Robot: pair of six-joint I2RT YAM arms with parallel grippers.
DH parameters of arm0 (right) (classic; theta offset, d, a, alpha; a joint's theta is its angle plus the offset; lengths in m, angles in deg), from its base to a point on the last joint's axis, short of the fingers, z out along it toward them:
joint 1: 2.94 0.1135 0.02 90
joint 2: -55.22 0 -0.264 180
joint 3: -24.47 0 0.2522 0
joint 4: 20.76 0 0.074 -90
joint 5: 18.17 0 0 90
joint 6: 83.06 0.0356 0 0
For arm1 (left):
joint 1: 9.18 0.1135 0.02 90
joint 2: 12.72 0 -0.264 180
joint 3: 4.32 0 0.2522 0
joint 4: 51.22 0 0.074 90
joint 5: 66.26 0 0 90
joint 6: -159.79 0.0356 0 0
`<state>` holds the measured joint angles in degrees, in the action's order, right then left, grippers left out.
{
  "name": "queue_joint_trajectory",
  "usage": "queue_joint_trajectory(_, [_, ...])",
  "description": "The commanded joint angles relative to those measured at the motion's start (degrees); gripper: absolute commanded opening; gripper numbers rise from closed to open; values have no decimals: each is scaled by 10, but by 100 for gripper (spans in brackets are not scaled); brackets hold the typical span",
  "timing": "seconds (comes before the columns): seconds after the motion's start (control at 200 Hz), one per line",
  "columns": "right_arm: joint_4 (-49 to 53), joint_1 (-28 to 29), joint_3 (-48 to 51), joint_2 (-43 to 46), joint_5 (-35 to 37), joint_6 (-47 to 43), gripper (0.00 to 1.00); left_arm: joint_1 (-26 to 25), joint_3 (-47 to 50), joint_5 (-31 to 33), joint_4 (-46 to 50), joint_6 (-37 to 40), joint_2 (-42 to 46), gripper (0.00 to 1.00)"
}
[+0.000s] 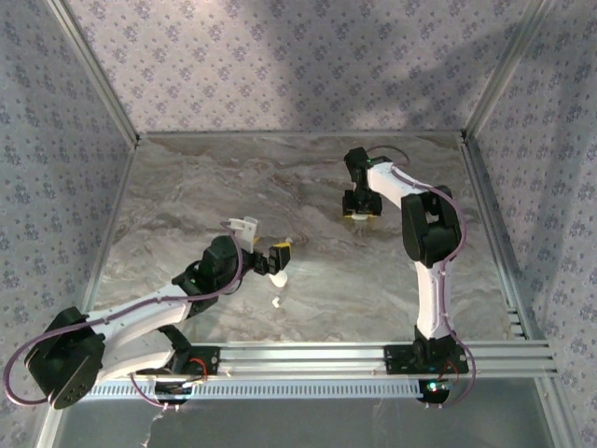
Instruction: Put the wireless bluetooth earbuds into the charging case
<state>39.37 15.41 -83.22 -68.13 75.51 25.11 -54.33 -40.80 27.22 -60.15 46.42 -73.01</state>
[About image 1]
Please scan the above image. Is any grey metal panel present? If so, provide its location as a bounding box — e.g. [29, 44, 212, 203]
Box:
[50, 399, 559, 448]

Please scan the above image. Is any white paper scrap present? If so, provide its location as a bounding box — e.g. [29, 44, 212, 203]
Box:
[139, 413, 164, 448]

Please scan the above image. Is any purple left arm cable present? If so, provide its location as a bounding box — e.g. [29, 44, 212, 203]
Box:
[3, 218, 246, 410]

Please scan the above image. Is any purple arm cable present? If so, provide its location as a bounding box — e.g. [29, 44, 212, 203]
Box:
[367, 144, 476, 410]
[3, 218, 246, 410]

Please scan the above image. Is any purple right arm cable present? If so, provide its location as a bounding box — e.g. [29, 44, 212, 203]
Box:
[367, 144, 476, 410]

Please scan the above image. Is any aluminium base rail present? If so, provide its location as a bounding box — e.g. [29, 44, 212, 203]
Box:
[186, 342, 560, 378]

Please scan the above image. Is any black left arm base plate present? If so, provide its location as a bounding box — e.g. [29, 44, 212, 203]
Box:
[184, 344, 221, 377]

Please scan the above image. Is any wide aluminium frame floor rail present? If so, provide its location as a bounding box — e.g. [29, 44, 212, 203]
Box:
[459, 134, 535, 342]

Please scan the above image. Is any white slotted cable duct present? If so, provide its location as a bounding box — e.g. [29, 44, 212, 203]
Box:
[92, 378, 423, 400]

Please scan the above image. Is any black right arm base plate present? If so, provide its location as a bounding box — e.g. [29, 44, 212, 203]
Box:
[383, 343, 471, 375]

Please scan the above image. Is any aluminium frame post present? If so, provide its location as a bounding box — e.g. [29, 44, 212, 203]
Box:
[46, 0, 142, 147]
[35, 405, 64, 448]
[464, 0, 551, 141]
[535, 376, 577, 448]

